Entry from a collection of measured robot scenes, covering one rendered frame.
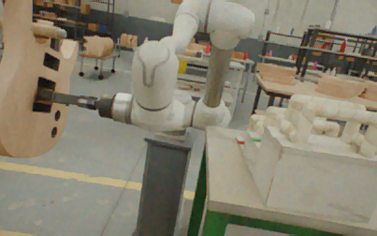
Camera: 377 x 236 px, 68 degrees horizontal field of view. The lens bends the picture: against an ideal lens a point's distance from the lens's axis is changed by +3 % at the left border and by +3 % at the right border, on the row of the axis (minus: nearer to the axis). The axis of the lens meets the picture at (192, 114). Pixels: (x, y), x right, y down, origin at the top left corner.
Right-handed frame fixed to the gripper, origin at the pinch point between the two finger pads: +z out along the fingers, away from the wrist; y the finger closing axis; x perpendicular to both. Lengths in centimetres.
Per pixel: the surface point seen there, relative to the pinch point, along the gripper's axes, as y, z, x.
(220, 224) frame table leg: -9, -55, -26
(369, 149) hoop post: -16, -87, -1
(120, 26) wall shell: 1039, 297, 365
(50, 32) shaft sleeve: -5.9, -1.2, 17.5
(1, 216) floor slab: 99, 64, -76
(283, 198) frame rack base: -13, -70, -16
